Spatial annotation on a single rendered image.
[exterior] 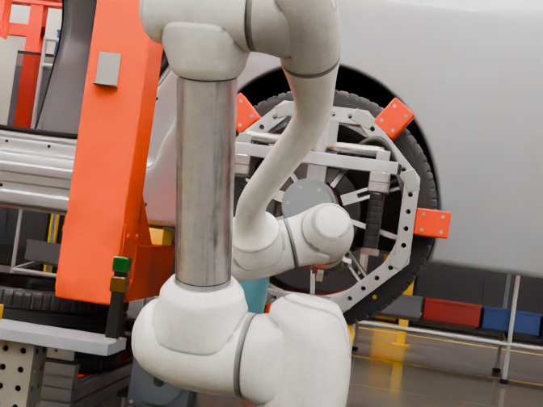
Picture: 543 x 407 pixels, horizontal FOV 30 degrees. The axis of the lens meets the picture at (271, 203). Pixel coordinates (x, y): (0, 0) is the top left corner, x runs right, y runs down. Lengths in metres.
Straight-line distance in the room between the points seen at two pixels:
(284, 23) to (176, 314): 0.54
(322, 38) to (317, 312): 0.48
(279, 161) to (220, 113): 0.19
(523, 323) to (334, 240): 4.85
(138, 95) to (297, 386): 1.20
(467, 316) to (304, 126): 5.01
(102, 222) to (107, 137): 0.23
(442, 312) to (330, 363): 4.96
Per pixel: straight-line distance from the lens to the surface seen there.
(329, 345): 1.76
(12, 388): 2.62
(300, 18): 1.58
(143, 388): 2.87
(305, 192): 2.52
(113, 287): 2.55
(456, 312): 6.71
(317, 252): 1.99
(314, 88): 1.69
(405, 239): 2.65
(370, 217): 2.43
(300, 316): 1.76
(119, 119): 2.73
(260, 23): 1.60
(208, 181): 1.70
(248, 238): 1.94
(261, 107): 2.78
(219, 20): 1.61
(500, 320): 6.73
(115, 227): 2.71
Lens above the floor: 0.78
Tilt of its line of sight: 1 degrees up
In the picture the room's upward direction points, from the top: 8 degrees clockwise
